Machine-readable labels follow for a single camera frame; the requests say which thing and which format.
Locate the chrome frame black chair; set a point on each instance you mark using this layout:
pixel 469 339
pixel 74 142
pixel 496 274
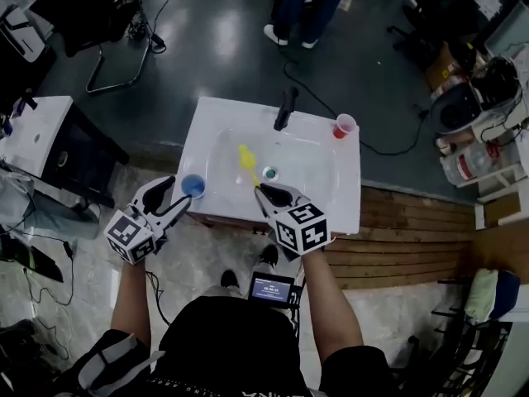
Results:
pixel 82 11

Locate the teal sink drain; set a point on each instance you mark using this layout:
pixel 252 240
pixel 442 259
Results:
pixel 270 173

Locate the green cloth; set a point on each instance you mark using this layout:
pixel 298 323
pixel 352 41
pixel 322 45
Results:
pixel 481 294

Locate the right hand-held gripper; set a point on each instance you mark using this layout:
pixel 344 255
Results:
pixel 303 230

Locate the red plastic cup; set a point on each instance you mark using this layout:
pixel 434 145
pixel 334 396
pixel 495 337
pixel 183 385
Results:
pixel 343 126

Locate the small black monitor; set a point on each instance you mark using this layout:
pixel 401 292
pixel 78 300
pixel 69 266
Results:
pixel 270 288

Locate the clear water jug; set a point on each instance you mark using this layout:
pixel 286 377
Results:
pixel 469 164

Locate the person's left shoe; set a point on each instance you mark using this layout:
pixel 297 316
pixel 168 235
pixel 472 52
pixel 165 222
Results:
pixel 229 278

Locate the blue chair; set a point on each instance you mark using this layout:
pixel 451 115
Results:
pixel 508 296

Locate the person's left forearm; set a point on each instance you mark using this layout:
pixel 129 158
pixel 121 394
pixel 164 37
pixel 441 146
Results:
pixel 130 304

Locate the black office chair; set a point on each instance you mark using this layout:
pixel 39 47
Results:
pixel 446 362
pixel 417 35

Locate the cardboard box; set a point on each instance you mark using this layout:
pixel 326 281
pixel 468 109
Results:
pixel 442 66

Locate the yellow brush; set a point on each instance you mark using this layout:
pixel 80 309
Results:
pixel 246 159

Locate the person's shoe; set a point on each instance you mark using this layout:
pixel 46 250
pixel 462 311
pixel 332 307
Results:
pixel 229 278
pixel 268 256

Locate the person's right forearm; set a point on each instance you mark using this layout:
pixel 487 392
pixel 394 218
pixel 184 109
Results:
pixel 330 304

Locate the black faucet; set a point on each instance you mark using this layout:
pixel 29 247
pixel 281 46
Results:
pixel 286 108

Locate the wooden plank platform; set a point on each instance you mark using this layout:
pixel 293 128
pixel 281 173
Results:
pixel 405 242

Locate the person's right shoe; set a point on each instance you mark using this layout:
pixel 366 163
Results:
pixel 268 256

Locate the blue cup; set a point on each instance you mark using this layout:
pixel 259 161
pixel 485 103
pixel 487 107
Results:
pixel 193 185

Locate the person's black shirt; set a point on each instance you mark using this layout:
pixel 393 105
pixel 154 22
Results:
pixel 231 345

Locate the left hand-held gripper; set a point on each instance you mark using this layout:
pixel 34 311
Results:
pixel 128 238

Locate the brown wooden board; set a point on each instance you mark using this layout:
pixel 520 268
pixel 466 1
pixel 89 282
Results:
pixel 504 246

